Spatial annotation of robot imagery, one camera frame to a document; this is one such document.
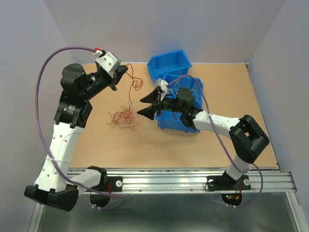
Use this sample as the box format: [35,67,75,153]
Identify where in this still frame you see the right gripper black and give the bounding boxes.
[137,88,185,120]

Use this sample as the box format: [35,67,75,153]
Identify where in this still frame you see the red wires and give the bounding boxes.
[106,63,144,132]

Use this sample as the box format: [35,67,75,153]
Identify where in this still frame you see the yellow wire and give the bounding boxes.
[169,79,202,100]

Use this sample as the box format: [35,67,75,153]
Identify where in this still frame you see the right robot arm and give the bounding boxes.
[137,88,269,191]

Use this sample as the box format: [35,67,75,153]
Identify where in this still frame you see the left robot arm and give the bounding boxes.
[24,63,128,212]

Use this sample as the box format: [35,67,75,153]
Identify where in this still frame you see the blue bin double front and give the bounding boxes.
[155,76,203,133]

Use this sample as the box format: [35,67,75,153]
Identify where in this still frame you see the blue bin rear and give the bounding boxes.
[147,50,192,83]

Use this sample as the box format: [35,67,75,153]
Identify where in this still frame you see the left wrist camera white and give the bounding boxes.
[93,49,121,73]

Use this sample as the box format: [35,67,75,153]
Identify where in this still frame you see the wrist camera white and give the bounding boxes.
[154,78,168,101]
[93,49,121,73]

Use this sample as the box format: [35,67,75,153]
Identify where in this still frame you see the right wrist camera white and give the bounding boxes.
[154,78,168,101]

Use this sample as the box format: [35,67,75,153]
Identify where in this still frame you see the aluminium rail frame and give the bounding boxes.
[28,63,309,232]

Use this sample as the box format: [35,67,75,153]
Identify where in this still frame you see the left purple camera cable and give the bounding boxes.
[35,45,126,211]

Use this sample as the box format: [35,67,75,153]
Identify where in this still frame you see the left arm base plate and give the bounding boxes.
[88,176,125,211]

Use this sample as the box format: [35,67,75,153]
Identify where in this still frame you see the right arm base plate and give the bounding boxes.
[204,175,252,207]

